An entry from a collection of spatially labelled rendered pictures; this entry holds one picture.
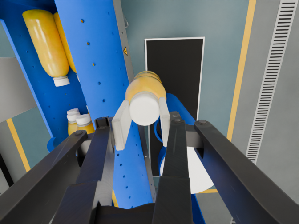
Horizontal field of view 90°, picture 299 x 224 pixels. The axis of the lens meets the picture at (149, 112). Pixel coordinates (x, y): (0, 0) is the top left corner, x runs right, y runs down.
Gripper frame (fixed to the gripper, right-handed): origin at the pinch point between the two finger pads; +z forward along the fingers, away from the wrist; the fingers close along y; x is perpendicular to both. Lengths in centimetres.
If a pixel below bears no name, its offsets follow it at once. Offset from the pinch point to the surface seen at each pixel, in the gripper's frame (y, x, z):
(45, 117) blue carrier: -33.2, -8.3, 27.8
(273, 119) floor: 137, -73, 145
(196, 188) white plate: 17, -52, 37
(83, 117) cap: -19.3, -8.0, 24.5
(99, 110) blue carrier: -12.0, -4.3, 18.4
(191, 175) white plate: 15, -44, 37
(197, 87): 43, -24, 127
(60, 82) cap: -25.0, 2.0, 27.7
